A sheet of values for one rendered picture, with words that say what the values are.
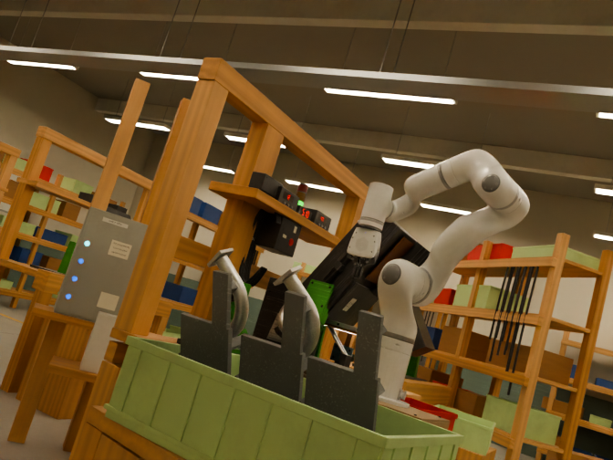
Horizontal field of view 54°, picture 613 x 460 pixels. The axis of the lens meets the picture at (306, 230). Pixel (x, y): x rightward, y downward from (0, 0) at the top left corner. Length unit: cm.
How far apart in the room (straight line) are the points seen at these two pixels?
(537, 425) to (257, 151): 336
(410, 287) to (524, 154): 823
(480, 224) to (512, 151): 817
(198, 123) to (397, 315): 102
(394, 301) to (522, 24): 469
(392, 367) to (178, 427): 82
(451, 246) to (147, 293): 107
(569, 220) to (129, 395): 1081
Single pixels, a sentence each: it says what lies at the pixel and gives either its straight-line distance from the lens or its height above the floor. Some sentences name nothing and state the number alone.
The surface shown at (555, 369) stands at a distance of 513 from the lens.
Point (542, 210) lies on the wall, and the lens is 1181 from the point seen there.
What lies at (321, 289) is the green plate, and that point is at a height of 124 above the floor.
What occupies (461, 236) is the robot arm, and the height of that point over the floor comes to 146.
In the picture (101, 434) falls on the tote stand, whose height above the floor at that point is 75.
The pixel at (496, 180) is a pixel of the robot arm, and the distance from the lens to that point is 176.
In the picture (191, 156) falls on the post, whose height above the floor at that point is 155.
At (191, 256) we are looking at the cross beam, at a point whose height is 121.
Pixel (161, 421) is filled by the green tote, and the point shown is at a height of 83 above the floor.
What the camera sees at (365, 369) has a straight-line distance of 110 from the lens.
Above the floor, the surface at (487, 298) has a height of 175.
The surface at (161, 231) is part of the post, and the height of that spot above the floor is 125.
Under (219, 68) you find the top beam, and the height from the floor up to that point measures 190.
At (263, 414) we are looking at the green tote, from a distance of 110.
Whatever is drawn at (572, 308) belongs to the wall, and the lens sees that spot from 1141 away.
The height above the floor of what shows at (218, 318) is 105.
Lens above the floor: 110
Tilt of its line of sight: 8 degrees up
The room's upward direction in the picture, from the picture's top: 17 degrees clockwise
